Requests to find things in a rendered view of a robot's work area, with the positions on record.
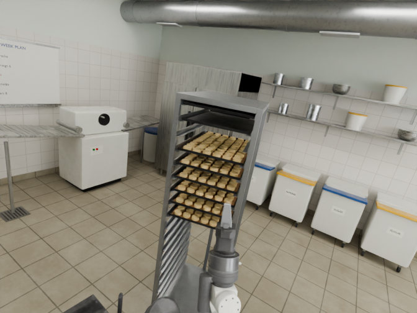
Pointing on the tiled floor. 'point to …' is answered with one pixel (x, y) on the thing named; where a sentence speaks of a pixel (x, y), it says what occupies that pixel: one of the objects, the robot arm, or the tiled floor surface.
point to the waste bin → (149, 143)
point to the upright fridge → (234, 80)
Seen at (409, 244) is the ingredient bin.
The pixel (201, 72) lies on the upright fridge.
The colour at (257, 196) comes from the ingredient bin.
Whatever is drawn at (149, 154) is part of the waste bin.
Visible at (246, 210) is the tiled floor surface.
